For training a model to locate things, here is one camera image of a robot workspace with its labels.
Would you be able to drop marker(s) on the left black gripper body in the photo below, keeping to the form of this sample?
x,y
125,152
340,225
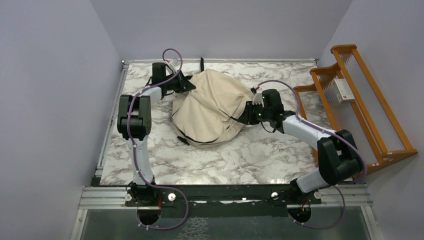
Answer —
x,y
176,83

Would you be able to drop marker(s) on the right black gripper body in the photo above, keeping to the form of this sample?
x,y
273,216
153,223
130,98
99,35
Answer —
x,y
255,113

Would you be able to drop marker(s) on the cream canvas backpack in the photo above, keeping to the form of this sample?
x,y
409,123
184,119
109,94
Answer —
x,y
207,116

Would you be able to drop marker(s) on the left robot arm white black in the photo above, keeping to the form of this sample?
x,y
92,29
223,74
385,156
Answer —
x,y
134,123

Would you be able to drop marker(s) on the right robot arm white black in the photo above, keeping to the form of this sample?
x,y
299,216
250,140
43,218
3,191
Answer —
x,y
338,157

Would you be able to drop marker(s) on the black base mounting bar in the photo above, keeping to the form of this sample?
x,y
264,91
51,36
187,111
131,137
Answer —
x,y
206,201

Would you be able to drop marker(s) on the small white box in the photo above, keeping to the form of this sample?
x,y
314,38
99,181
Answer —
x,y
342,91

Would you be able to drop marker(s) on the wooden shelf rack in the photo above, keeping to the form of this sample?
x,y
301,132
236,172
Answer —
x,y
377,132

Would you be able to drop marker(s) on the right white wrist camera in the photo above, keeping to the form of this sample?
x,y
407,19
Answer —
x,y
257,96

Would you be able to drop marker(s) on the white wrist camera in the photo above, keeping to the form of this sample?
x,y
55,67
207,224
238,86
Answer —
x,y
257,96
173,65

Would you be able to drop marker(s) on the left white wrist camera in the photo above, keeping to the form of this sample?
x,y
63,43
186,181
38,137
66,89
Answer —
x,y
173,65

